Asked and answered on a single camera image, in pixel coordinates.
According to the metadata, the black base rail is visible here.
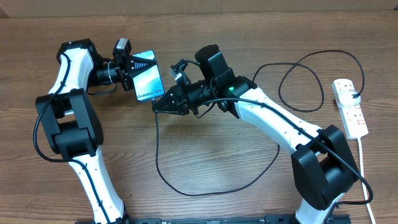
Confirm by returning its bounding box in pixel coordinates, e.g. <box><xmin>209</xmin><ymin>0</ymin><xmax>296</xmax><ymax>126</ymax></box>
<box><xmin>74</xmin><ymin>213</ymin><xmax>352</xmax><ymax>224</ymax></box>

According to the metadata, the white charger plug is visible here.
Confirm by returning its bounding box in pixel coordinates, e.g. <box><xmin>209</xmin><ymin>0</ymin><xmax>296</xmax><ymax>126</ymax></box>
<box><xmin>336</xmin><ymin>90</ymin><xmax>361</xmax><ymax>108</ymax></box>

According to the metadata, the white power strip cord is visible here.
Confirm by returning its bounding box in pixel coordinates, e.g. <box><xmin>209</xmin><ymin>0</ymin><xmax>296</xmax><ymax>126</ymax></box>
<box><xmin>356</xmin><ymin>138</ymin><xmax>377</xmax><ymax>224</ymax></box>

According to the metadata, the blue Galaxy smartphone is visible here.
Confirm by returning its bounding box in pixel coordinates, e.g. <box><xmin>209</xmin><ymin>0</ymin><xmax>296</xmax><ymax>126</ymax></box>
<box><xmin>132</xmin><ymin>50</ymin><xmax>165</xmax><ymax>102</ymax></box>

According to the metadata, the white power strip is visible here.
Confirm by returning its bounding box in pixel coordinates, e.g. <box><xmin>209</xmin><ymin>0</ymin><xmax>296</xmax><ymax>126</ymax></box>
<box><xmin>331</xmin><ymin>78</ymin><xmax>369</xmax><ymax>139</ymax></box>

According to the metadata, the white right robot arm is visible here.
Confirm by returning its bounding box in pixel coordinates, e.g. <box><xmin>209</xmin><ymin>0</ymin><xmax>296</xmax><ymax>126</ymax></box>
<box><xmin>152</xmin><ymin>44</ymin><xmax>364</xmax><ymax>223</ymax></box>

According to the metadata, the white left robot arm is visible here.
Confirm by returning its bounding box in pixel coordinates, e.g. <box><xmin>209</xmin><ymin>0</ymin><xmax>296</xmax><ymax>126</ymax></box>
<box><xmin>32</xmin><ymin>38</ymin><xmax>159</xmax><ymax>223</ymax></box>

